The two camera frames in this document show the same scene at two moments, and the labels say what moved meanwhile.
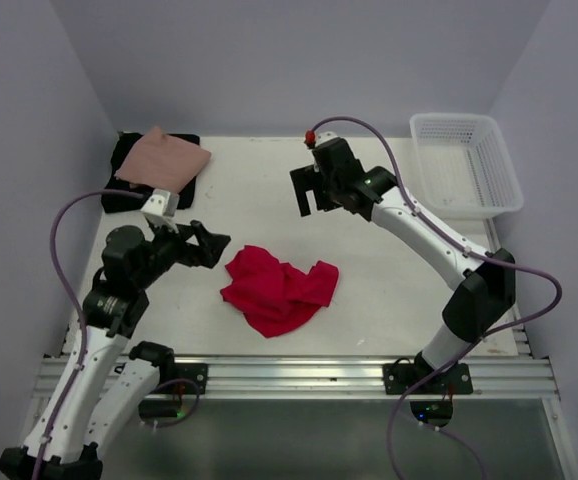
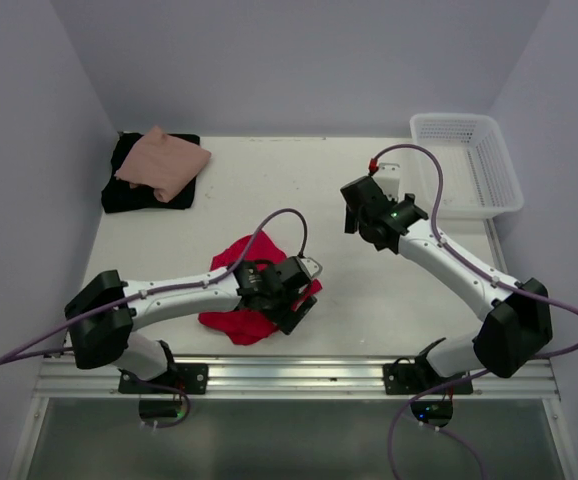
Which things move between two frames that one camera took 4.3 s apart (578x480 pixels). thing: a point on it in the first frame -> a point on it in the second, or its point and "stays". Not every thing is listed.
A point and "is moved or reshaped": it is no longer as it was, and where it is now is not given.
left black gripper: [208, 250] -> [278, 314]
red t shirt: [275, 297] is moved or reshaped
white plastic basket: [467, 168] stays
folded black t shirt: [124, 146] stays
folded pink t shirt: [163, 162] stays
